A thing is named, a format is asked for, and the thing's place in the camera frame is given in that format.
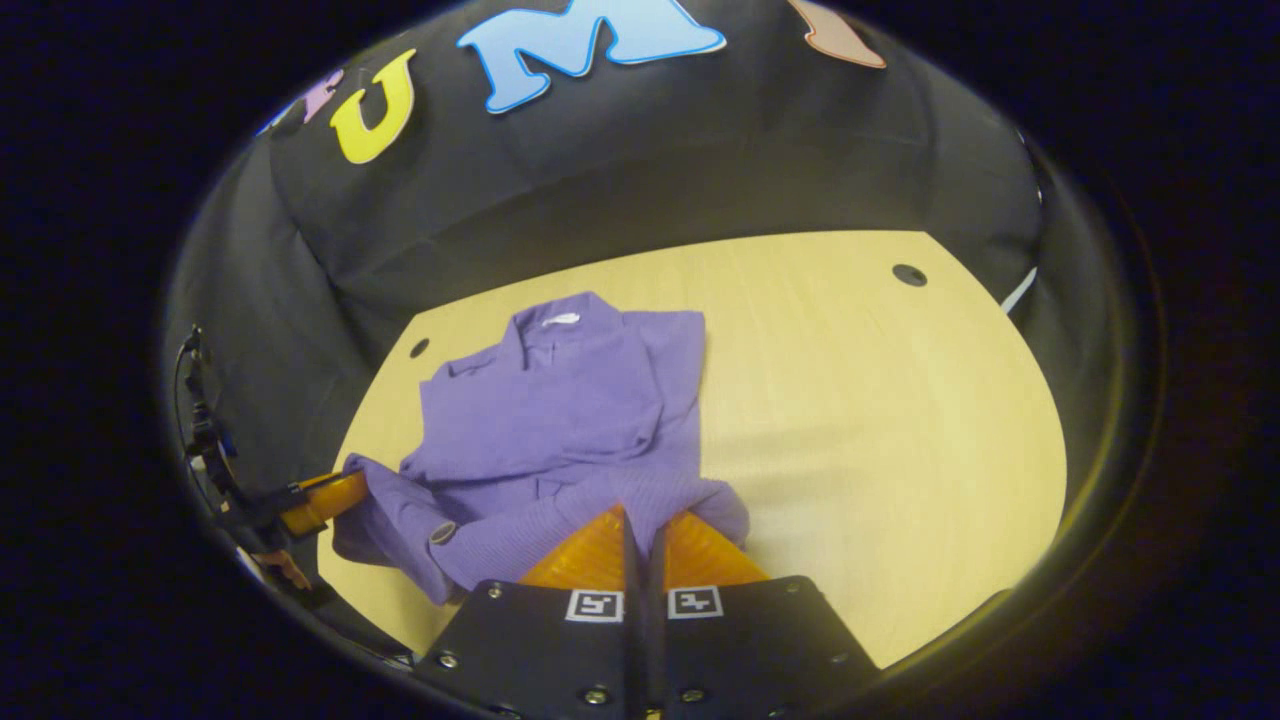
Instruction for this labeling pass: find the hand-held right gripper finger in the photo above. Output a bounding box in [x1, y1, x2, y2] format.
[415, 505, 647, 720]
[645, 510, 883, 720]

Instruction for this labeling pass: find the purple collared shirt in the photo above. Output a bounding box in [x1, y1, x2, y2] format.
[332, 290, 751, 606]

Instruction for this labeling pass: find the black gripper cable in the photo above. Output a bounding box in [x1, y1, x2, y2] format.
[173, 325, 213, 451]

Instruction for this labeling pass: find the white cable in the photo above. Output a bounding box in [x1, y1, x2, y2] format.
[1000, 265, 1039, 313]

